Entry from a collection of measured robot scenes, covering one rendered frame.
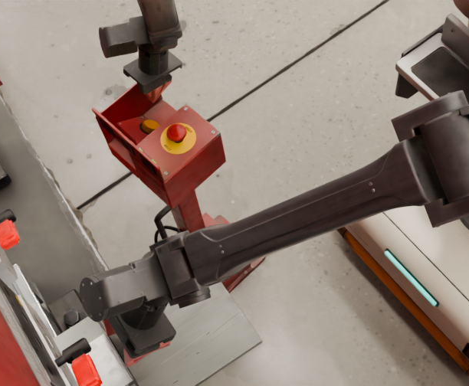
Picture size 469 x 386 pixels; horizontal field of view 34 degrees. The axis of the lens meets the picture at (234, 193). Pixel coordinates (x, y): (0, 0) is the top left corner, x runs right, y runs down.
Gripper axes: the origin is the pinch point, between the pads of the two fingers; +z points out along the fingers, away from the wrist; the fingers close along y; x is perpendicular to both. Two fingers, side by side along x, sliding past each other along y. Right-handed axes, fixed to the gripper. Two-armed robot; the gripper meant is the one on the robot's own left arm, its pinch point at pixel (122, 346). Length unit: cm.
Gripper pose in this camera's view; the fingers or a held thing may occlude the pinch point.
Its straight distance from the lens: 115.5
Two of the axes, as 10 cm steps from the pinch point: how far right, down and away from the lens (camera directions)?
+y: 5.5, 7.3, -4.1
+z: -3.6, 6.5, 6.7
